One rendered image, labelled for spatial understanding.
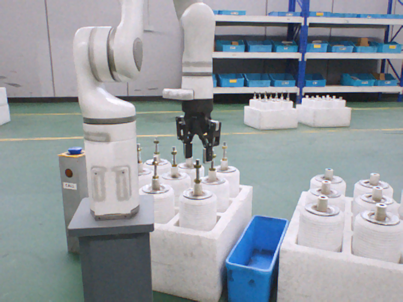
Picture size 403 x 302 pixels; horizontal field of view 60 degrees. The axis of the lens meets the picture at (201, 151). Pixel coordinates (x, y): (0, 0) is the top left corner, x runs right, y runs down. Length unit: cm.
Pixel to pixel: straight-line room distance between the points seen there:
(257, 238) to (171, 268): 33
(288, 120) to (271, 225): 235
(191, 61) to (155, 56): 535
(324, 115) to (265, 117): 62
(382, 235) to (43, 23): 603
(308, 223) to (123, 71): 50
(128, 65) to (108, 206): 25
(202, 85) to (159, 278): 49
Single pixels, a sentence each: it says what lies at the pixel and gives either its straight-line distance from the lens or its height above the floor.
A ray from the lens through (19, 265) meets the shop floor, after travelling 120.
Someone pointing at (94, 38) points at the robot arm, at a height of 61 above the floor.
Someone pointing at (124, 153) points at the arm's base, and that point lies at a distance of 62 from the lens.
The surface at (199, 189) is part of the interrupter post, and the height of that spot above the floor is 27.
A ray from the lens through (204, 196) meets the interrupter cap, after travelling 87.
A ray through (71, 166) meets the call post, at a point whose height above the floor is 28.
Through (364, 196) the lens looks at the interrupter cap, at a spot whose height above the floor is 25.
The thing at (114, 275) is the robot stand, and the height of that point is 20.
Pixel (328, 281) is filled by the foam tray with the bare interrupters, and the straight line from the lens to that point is 83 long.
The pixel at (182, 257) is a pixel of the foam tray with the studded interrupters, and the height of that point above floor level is 11.
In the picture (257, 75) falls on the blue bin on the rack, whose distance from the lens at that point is 617.
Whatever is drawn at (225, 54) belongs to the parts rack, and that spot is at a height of 75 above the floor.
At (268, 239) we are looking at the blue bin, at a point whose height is 5.
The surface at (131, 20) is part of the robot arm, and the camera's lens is 62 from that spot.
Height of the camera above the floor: 56
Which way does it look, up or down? 14 degrees down
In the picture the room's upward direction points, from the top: straight up
